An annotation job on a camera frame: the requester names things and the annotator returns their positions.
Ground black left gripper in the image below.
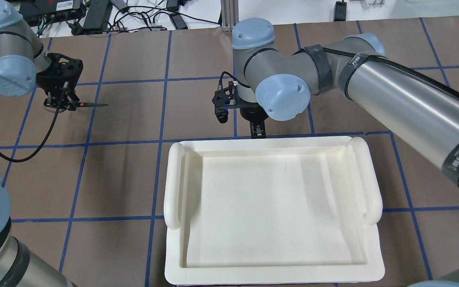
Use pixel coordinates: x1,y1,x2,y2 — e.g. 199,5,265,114
36,53,84,113

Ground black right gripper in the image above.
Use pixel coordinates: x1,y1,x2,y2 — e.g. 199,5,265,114
235,82,269,139

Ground grey orange scissors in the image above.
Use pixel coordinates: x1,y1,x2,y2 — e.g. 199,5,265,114
63,100,108,112

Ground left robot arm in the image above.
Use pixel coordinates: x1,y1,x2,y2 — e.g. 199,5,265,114
0,0,91,112

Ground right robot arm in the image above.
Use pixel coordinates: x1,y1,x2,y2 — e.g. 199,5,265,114
232,18,459,188

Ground white foam tray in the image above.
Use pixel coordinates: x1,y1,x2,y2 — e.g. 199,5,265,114
163,136,385,285

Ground black power adapter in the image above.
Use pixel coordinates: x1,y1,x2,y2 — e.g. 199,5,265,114
82,0,112,35

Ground black braided left cable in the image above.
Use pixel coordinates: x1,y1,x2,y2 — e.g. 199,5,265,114
0,54,69,163

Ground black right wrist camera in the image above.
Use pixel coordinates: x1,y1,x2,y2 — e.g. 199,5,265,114
212,81,239,124

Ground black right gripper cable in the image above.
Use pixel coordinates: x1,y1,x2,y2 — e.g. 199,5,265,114
218,71,238,100

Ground aluminium frame post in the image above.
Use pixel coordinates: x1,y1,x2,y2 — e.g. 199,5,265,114
220,0,239,31

